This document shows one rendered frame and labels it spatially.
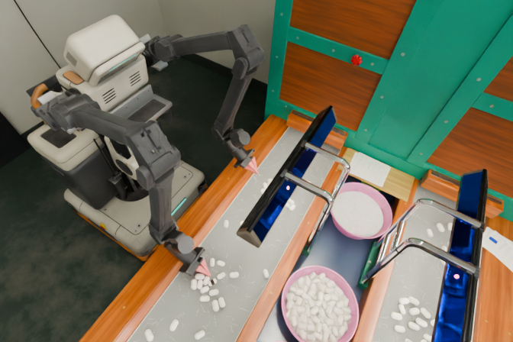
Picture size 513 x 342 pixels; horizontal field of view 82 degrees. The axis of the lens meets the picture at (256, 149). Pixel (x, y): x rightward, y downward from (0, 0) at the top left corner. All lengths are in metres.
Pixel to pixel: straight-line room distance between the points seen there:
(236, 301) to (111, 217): 1.03
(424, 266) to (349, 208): 0.35
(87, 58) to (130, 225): 1.07
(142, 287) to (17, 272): 1.28
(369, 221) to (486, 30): 0.80
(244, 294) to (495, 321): 0.87
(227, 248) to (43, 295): 1.30
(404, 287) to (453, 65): 0.81
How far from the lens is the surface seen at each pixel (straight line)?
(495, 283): 1.50
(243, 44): 0.95
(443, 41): 1.20
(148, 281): 1.21
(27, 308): 2.26
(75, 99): 1.05
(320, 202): 1.33
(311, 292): 1.20
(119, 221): 1.91
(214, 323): 1.16
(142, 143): 0.73
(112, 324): 1.21
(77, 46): 1.09
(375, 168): 1.51
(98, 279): 2.13
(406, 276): 1.35
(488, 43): 1.20
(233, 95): 1.06
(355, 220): 1.37
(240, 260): 1.21
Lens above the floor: 1.89
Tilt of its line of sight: 51 degrees down
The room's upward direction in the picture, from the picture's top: 4 degrees clockwise
